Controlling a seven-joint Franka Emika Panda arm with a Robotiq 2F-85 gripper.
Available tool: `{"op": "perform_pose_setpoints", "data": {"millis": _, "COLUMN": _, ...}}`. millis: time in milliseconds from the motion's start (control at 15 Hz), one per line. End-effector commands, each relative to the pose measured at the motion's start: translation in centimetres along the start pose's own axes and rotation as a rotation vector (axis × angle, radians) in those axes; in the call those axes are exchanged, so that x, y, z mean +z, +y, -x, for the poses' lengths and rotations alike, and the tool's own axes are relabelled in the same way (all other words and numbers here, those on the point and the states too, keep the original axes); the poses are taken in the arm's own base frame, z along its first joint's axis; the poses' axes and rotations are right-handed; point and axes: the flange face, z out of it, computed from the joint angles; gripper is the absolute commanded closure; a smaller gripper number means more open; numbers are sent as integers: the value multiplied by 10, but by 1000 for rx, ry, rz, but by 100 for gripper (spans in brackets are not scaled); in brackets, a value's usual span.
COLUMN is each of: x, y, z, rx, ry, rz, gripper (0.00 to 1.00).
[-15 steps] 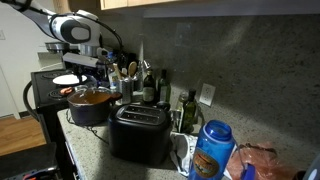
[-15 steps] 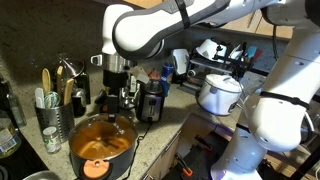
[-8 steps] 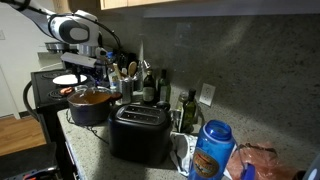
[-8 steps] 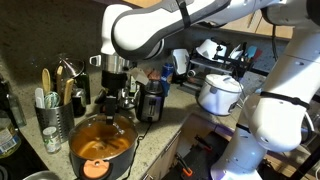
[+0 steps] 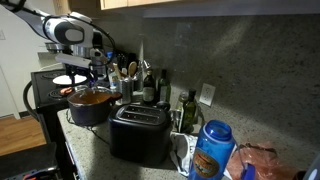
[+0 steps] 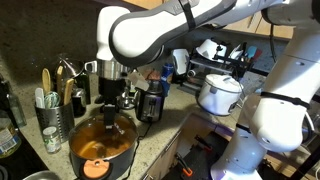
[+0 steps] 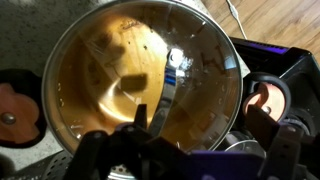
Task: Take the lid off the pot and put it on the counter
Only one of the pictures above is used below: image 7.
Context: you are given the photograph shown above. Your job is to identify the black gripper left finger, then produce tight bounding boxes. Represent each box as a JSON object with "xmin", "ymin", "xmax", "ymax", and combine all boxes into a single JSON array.
[{"xmin": 63, "ymin": 103, "xmax": 158, "ymax": 180}]

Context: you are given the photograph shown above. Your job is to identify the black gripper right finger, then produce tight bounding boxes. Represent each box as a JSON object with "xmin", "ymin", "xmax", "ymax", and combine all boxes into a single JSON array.
[{"xmin": 246, "ymin": 104, "xmax": 303, "ymax": 180}]

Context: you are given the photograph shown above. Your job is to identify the dark pot orange interior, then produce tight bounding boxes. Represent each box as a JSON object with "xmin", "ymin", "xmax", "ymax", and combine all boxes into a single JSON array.
[{"xmin": 0, "ymin": 68, "xmax": 293, "ymax": 180}]

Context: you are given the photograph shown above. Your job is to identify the perforated metal utensil holder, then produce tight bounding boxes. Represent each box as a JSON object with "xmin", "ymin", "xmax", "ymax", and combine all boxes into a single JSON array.
[{"xmin": 41, "ymin": 149, "xmax": 81, "ymax": 180}]

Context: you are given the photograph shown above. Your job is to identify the black stove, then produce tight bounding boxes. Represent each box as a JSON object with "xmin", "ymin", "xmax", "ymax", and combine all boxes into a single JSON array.
[{"xmin": 229, "ymin": 36, "xmax": 320, "ymax": 180}]

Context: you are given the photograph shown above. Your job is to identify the white power cord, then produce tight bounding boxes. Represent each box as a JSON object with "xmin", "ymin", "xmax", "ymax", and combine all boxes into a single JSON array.
[{"xmin": 225, "ymin": 0, "xmax": 248, "ymax": 40}]

